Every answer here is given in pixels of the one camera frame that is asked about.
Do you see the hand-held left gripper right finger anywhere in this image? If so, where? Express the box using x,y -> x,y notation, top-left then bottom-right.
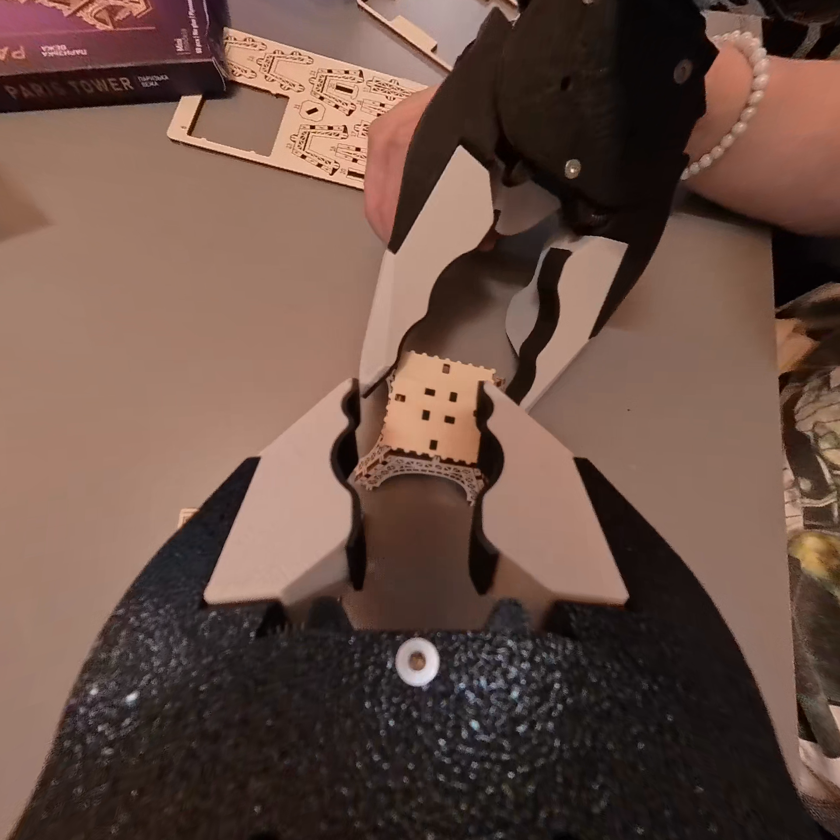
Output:
467,382 -> 631,627

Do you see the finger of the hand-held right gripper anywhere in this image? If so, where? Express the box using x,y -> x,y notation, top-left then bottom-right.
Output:
360,146 -> 503,398
505,233 -> 626,409

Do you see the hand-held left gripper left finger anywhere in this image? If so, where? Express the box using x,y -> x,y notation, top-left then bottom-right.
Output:
202,377 -> 368,623

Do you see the wooden tower base model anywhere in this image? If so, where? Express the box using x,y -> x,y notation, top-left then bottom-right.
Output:
351,350 -> 508,506

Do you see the person's right hand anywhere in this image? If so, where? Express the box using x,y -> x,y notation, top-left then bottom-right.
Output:
363,84 -> 442,242

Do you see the person's patterned clothing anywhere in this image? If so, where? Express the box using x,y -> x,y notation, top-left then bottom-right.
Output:
773,233 -> 840,840

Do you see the wooden parts sheet with window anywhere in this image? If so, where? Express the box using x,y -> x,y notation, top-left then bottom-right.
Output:
165,28 -> 431,191

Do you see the dark puzzle box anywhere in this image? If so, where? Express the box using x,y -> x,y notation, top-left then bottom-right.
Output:
0,0 -> 231,114

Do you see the pearl bead bracelet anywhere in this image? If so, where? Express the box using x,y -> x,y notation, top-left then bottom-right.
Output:
679,29 -> 770,181

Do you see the empty wooden sheet frame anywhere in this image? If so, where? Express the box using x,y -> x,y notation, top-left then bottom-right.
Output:
356,0 -> 522,72

